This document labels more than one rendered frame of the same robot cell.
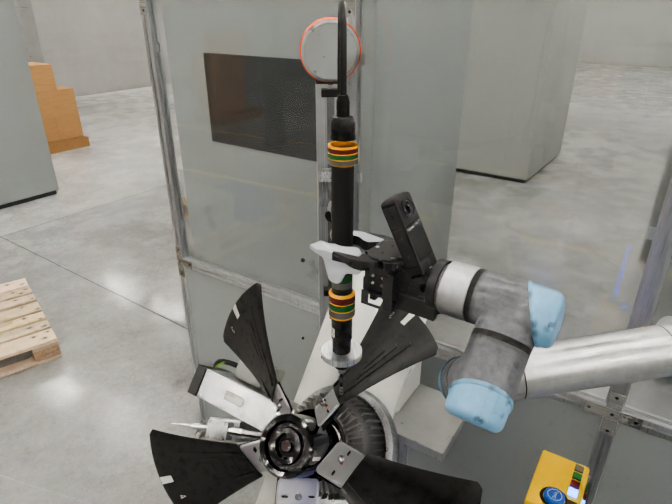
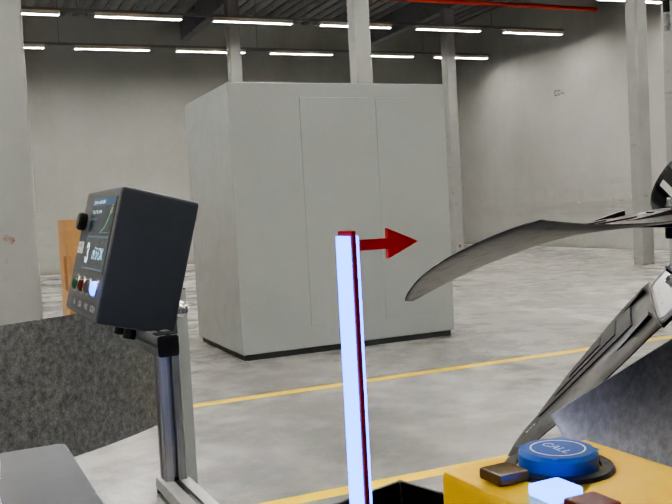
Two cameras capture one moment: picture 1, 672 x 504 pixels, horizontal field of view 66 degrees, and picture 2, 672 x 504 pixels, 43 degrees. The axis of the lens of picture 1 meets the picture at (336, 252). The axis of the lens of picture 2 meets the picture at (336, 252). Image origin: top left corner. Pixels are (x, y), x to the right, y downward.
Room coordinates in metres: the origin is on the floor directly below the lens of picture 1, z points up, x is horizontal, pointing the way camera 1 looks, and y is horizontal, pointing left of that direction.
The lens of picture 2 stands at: (0.86, -0.87, 1.21)
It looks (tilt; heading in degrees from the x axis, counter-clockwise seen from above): 3 degrees down; 121
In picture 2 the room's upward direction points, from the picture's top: 3 degrees counter-clockwise
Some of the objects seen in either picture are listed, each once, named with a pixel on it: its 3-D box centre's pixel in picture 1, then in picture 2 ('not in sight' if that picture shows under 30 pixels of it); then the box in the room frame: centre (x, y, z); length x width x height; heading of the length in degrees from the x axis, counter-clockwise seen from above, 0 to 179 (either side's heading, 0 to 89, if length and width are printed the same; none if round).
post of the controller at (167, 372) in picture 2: not in sight; (169, 405); (0.08, -0.02, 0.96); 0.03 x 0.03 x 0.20; 57
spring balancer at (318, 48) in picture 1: (330, 50); not in sight; (1.44, 0.02, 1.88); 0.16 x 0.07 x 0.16; 92
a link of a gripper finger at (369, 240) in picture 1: (357, 250); not in sight; (0.74, -0.03, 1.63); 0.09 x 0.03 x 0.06; 42
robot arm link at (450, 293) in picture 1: (458, 289); not in sight; (0.61, -0.17, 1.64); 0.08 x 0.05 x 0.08; 145
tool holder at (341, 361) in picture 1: (341, 328); not in sight; (0.73, -0.01, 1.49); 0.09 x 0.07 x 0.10; 2
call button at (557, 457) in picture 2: (554, 497); (558, 461); (0.74, -0.45, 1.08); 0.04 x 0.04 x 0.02
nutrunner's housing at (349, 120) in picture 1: (342, 247); not in sight; (0.72, -0.01, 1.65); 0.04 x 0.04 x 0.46
